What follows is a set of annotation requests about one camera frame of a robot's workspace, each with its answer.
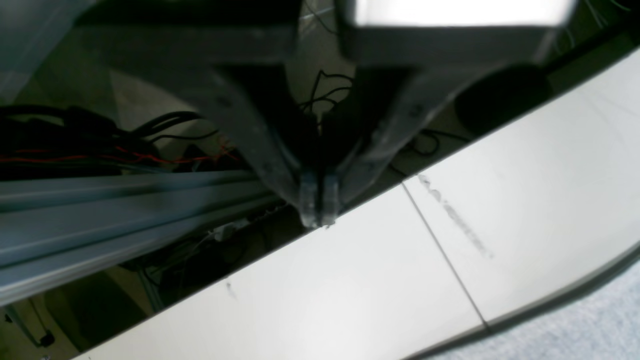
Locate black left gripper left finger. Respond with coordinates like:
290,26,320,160
75,0,321,228

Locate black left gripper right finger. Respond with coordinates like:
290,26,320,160
320,0,576,226

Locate grey T-shirt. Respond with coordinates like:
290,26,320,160
434,263,640,360

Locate red and black wire bundle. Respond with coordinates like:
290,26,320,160
0,105,241,176

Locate aluminium frame rail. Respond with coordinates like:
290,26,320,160
0,171,281,306

